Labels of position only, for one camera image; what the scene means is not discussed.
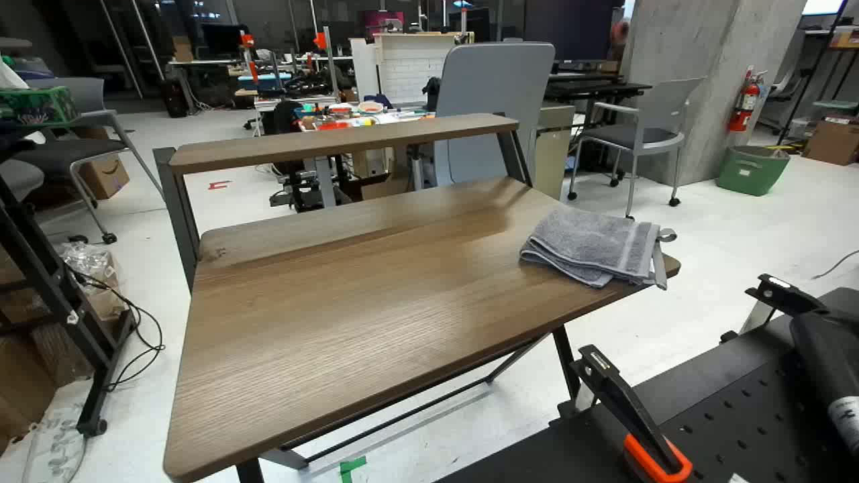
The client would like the grey towel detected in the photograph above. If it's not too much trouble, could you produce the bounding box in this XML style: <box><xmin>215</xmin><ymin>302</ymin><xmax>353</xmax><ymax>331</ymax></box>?
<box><xmin>518</xmin><ymin>204</ymin><xmax>680</xmax><ymax>292</ymax></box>

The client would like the raised wooden desk shelf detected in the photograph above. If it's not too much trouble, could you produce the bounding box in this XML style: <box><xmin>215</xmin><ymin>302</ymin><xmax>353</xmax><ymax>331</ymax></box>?
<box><xmin>166</xmin><ymin>114</ymin><xmax>525</xmax><ymax>177</ymax></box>

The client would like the beige cabinet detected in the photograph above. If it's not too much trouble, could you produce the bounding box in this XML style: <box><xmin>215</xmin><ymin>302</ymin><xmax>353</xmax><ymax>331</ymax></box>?
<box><xmin>531</xmin><ymin>102</ymin><xmax>577</xmax><ymax>201</ymax></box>

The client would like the white slatted board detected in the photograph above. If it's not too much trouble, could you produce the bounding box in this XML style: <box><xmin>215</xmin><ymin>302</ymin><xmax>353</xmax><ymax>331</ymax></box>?
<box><xmin>350</xmin><ymin>31</ymin><xmax>478</xmax><ymax>109</ymax></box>

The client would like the black background desk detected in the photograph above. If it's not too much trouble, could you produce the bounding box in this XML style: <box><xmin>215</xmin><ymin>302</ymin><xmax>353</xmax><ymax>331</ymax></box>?
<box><xmin>546</xmin><ymin>71</ymin><xmax>655</xmax><ymax>106</ymax></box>

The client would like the green tape strip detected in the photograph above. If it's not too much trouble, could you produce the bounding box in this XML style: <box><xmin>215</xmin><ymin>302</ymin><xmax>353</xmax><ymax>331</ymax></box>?
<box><xmin>335</xmin><ymin>455</ymin><xmax>372</xmax><ymax>483</ymax></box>

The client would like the grey armchair on castors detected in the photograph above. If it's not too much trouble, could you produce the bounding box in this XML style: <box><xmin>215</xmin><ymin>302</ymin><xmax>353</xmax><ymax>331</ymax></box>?
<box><xmin>565</xmin><ymin>76</ymin><xmax>710</xmax><ymax>225</ymax></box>

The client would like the green plastic bin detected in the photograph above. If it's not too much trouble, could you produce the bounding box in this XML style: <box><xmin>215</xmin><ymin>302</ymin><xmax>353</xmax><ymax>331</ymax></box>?
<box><xmin>711</xmin><ymin>143</ymin><xmax>794</xmax><ymax>198</ymax></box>

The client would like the small cardboard box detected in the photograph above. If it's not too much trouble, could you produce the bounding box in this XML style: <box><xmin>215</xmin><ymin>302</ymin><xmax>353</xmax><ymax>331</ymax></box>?
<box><xmin>78</xmin><ymin>154</ymin><xmax>135</xmax><ymax>201</ymax></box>

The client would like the clear plastic bag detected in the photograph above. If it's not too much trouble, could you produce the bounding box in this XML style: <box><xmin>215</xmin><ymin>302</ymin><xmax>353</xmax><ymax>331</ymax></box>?
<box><xmin>53</xmin><ymin>239</ymin><xmax>123</xmax><ymax>291</ymax></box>

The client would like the red fire extinguisher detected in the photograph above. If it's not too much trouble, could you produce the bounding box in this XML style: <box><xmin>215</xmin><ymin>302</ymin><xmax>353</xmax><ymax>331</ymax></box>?
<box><xmin>725</xmin><ymin>64</ymin><xmax>768</xmax><ymax>137</ymax></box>

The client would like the black metal clamp lever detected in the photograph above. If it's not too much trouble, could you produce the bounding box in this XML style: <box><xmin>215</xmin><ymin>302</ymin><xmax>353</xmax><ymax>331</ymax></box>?
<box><xmin>745</xmin><ymin>271</ymin><xmax>833</xmax><ymax>321</ymax></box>

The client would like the grey office chair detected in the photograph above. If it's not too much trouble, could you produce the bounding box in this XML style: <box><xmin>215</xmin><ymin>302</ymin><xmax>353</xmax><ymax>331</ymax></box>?
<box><xmin>0</xmin><ymin>76</ymin><xmax>166</xmax><ymax>248</ymax></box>

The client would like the black metal rack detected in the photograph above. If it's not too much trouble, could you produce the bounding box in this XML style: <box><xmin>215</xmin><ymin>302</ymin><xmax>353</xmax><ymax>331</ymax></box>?
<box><xmin>0</xmin><ymin>172</ymin><xmax>142</xmax><ymax>440</ymax></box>

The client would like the brown cardboard box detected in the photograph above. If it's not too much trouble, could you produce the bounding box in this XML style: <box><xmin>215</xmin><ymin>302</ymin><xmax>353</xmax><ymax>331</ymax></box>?
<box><xmin>802</xmin><ymin>119</ymin><xmax>859</xmax><ymax>170</ymax></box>

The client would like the black cylinder with white label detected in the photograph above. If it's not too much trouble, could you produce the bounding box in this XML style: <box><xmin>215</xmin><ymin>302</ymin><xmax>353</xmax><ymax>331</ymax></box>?
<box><xmin>786</xmin><ymin>310</ymin><xmax>859</xmax><ymax>451</ymax></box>

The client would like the large cardboard box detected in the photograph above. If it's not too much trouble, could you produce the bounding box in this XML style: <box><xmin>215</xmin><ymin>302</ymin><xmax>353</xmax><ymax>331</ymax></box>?
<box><xmin>0</xmin><ymin>334</ymin><xmax>63</xmax><ymax>456</ymax></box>

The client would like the black metal desk frame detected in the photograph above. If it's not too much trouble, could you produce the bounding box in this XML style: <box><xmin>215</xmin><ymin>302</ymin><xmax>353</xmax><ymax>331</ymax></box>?
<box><xmin>154</xmin><ymin>127</ymin><xmax>586</xmax><ymax>483</ymax></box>

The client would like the black clamp with orange handle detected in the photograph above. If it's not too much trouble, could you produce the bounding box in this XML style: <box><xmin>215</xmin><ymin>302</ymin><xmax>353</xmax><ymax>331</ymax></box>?
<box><xmin>568</xmin><ymin>343</ymin><xmax>699</xmax><ymax>483</ymax></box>

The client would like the black floor cable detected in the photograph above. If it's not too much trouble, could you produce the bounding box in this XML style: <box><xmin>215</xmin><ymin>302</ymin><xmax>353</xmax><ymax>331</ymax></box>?
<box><xmin>87</xmin><ymin>275</ymin><xmax>170</xmax><ymax>392</ymax></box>

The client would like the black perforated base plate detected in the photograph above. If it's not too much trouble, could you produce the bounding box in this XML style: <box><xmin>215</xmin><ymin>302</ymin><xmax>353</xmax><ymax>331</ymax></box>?
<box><xmin>439</xmin><ymin>284</ymin><xmax>859</xmax><ymax>483</ymax></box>

